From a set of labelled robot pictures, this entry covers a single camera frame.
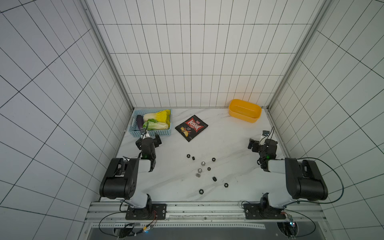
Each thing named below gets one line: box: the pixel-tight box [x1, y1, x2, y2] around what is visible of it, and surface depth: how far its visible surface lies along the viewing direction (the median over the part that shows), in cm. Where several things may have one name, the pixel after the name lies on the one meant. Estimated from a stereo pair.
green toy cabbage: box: [143, 118, 169, 131], surface depth 102 cm
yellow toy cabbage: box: [143, 109, 171, 127], surface depth 106 cm
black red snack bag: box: [174, 114, 209, 142], surface depth 109 cm
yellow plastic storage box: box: [228, 99, 262, 123], surface depth 119 cm
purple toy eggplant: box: [136, 114, 144, 130], surface depth 110 cm
